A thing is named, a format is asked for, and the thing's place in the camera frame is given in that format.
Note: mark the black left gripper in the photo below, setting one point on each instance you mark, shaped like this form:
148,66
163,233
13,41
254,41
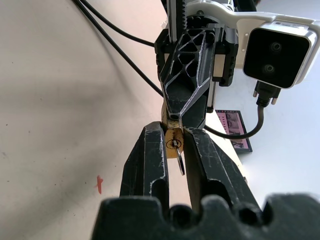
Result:
226,50

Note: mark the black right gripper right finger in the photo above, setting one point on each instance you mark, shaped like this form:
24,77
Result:
215,165

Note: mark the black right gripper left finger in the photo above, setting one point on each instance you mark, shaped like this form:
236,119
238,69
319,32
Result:
142,162

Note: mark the brass padlock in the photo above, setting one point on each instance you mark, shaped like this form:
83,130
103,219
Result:
172,150

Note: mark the silver key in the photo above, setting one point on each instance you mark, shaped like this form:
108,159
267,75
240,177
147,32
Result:
180,165

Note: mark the black pink card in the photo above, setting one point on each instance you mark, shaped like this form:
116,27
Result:
237,130

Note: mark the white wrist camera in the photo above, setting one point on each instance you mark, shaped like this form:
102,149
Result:
275,57

